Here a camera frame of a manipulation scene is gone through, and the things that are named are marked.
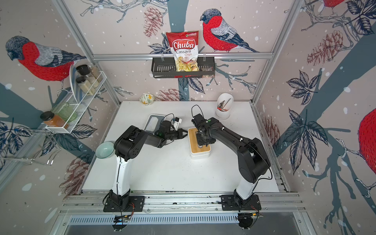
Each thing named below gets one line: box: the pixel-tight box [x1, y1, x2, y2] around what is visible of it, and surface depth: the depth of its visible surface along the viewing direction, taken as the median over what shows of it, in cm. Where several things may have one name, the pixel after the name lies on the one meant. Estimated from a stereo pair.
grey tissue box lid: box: [143, 114, 166, 135], surface depth 103 cm
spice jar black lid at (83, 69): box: [75, 64, 91, 76], surface depth 81 cm
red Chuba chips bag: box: [165, 30, 200, 72], surface depth 83 cm
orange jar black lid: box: [40, 111, 70, 129], surface depth 62 cm
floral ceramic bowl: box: [139, 93, 155, 106], surface depth 124 cm
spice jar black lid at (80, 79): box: [75, 76, 87, 84], surface depth 77 cm
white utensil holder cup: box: [215, 92, 235, 120], surface depth 107 cm
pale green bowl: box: [94, 141, 115, 159], surface depth 92 cm
